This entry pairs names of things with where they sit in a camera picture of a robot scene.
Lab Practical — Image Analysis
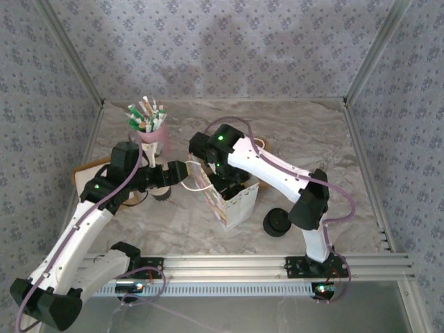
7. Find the paper cup stack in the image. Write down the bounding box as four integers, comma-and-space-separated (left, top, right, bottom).
152, 185, 173, 203

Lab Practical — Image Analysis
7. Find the white paper bag with handles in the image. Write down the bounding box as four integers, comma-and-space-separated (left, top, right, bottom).
180, 137, 274, 232

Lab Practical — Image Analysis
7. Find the brown pulp cup carrier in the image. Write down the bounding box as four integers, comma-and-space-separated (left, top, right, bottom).
255, 137, 274, 191

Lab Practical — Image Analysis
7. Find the white napkin stack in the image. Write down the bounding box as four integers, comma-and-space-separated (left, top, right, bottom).
74, 164, 110, 191

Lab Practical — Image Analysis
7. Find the brown cardboard napkin tray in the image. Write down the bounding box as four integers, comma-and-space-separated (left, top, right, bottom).
71, 156, 140, 209

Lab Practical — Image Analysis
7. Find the pink cup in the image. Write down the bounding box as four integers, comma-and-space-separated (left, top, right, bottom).
137, 123, 172, 157

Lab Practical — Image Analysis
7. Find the black lid stack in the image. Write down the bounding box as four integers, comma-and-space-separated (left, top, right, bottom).
262, 207, 293, 239

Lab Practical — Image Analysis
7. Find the small circuit board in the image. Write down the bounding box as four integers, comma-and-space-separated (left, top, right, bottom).
115, 282, 145, 294
311, 282, 339, 296

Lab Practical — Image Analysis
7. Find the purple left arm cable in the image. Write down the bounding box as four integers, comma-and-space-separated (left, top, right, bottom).
15, 133, 167, 332

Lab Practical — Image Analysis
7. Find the aluminium side rail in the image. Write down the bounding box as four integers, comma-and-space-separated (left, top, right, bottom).
51, 102, 107, 256
343, 102, 395, 253

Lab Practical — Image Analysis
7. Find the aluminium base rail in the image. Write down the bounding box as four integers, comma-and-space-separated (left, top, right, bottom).
37, 255, 416, 282

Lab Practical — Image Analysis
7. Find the black left mount plate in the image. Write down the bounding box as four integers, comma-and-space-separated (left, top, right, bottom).
101, 257, 164, 280

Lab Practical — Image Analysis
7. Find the black mount plate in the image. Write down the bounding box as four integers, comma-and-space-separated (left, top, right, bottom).
284, 256, 350, 280
101, 257, 164, 280

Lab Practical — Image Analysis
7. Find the black right mount plate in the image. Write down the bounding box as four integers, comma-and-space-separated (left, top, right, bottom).
284, 256, 350, 280

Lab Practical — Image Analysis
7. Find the grey slotted cable duct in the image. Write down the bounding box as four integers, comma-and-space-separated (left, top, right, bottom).
51, 281, 336, 298

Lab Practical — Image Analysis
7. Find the aluminium frame post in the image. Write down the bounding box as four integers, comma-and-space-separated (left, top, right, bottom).
342, 0, 416, 105
36, 0, 105, 107

